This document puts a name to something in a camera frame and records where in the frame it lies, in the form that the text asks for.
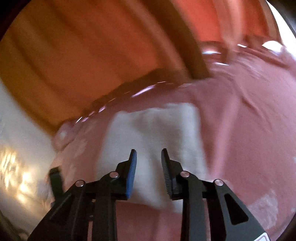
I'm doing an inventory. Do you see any orange curtain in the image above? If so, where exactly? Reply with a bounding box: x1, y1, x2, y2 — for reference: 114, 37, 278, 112
1, 1, 281, 133

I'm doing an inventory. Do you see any white knit sweater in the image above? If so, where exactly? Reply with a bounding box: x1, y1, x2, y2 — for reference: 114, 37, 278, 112
95, 103, 208, 212

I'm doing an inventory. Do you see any pink pillow with white button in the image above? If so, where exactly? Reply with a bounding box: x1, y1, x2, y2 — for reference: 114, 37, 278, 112
52, 121, 81, 151

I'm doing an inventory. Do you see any brown wooden headboard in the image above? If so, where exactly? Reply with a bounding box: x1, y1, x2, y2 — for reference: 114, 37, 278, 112
82, 1, 210, 117

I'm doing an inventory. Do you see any pink bed sheet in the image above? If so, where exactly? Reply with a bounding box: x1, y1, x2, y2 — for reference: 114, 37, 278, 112
52, 45, 295, 240

